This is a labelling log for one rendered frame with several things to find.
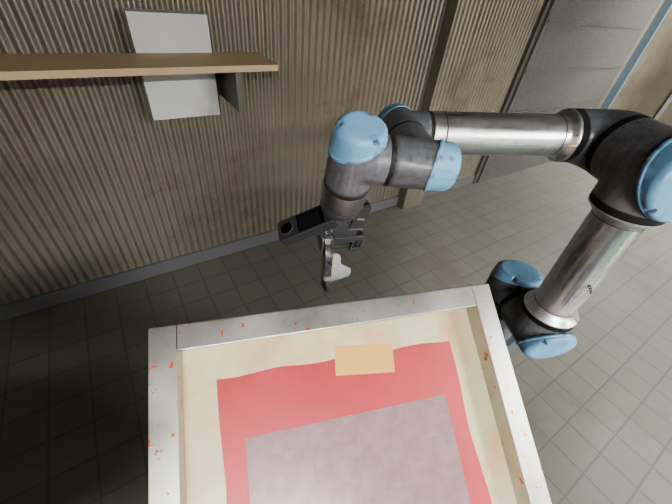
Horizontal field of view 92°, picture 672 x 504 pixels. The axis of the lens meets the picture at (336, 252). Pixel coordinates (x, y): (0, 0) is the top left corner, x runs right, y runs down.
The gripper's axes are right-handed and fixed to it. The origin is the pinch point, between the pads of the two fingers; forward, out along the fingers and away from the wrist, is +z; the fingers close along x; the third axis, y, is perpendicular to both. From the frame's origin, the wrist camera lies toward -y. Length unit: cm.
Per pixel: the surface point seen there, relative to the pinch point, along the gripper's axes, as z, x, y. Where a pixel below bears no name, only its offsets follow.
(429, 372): -4.9, -27.6, 14.9
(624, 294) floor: 164, 27, 312
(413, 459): -1.7, -39.6, 8.8
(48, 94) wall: 57, 146, -107
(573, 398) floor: 143, -41, 182
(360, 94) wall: 87, 202, 82
